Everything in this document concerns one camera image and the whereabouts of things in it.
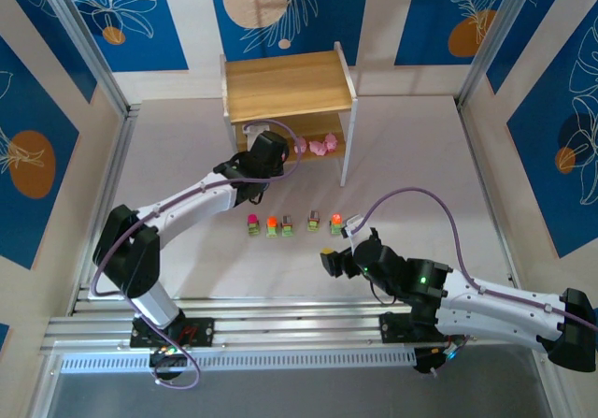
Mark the black connector block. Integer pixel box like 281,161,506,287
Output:
149,347,189,384
413,345,462,376

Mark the grey metal panel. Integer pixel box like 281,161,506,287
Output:
46,342,552,418

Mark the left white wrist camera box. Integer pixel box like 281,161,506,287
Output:
242,121,278,135

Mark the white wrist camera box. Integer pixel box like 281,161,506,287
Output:
242,121,278,135
342,211,371,239

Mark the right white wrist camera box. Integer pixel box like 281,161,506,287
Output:
342,211,371,239

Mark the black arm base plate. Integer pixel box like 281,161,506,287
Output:
129,317,216,349
377,312,466,344

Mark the aluminium mounting rail frame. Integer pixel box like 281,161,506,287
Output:
39,295,552,356

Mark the wooden shelf with white frame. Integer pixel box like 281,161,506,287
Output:
219,41,360,188

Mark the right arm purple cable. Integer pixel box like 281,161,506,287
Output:
359,188,598,372

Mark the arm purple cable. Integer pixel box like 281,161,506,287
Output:
359,188,598,372
91,119,304,391

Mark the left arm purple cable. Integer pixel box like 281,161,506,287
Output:
91,119,304,391

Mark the white slotted cable duct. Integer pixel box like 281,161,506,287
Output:
60,348,417,373

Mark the aluminium table edge rail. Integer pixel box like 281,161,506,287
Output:
455,97,523,305
67,103,144,317

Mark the aluminium frame post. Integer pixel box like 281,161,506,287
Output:
32,0,142,118
456,0,555,110

